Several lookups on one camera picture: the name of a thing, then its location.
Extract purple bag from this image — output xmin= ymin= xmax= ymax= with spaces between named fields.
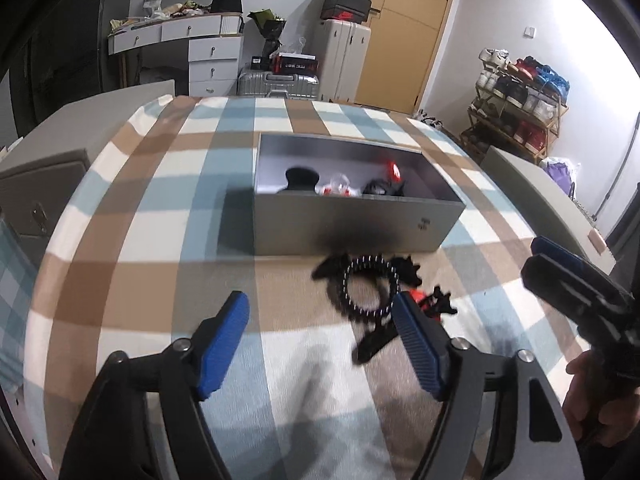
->
xmin=540 ymin=156 xmax=581 ymax=196

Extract white upright suitcase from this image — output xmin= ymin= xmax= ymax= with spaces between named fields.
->
xmin=312 ymin=19 xmax=373 ymax=103

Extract person's right hand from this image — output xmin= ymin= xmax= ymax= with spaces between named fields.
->
xmin=565 ymin=352 xmax=640 ymax=447

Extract wooden door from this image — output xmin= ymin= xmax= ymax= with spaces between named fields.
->
xmin=354 ymin=0 xmax=461 ymax=115

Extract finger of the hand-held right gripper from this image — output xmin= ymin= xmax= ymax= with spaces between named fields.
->
xmin=521 ymin=255 xmax=636 ymax=331
xmin=531 ymin=237 xmax=621 ymax=286

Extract red black box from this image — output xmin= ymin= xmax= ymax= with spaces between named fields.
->
xmin=272 ymin=52 xmax=319 ymax=75

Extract white desk with drawers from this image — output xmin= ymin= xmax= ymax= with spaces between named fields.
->
xmin=107 ymin=12 xmax=246 ymax=98

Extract grey mop pole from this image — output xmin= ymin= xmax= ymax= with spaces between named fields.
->
xmin=595 ymin=112 xmax=640 ymax=221

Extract clutter of desk things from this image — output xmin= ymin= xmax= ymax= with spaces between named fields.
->
xmin=110 ymin=0 xmax=211 ymax=23

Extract blue checkered cloth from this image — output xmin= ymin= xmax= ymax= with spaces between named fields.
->
xmin=0 ymin=220 xmax=31 ymax=391

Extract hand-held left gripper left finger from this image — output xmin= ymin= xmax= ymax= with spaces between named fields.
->
xmin=59 ymin=290 xmax=251 ymax=480

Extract brown blue checkered tablecloth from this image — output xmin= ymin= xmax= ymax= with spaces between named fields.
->
xmin=22 ymin=94 xmax=608 ymax=480

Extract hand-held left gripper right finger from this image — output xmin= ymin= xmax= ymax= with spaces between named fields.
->
xmin=391 ymin=290 xmax=586 ymax=480

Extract wooden shoe rack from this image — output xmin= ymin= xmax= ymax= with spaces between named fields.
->
xmin=460 ymin=77 xmax=570 ymax=166

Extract rows of shoes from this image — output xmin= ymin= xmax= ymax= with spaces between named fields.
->
xmin=475 ymin=49 xmax=571 ymax=146

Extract black shoe box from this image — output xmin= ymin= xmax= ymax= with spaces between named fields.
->
xmin=320 ymin=0 xmax=373 ymax=23

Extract dark grey refrigerator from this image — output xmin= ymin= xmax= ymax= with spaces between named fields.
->
xmin=25 ymin=0 xmax=113 ymax=126

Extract silver suitcase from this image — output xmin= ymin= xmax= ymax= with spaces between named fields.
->
xmin=236 ymin=71 xmax=321 ymax=101

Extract black skull hair clip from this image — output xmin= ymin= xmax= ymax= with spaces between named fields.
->
xmin=361 ymin=177 xmax=407 ymax=197
xmin=284 ymin=166 xmax=321 ymax=193

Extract grey bedside cabinet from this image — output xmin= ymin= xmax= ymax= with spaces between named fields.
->
xmin=482 ymin=145 xmax=617 ymax=273
xmin=0 ymin=79 xmax=177 ymax=273

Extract black bead bracelet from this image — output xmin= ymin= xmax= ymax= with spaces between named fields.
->
xmin=336 ymin=255 xmax=401 ymax=317

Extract grey storage box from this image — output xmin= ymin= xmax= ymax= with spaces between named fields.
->
xmin=252 ymin=132 xmax=467 ymax=257

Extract black bat wing hair clip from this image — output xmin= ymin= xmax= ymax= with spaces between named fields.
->
xmin=312 ymin=254 xmax=422 ymax=286

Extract black wrapped flower bouquet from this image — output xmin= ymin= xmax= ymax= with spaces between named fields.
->
xmin=247 ymin=9 xmax=287 ymax=58

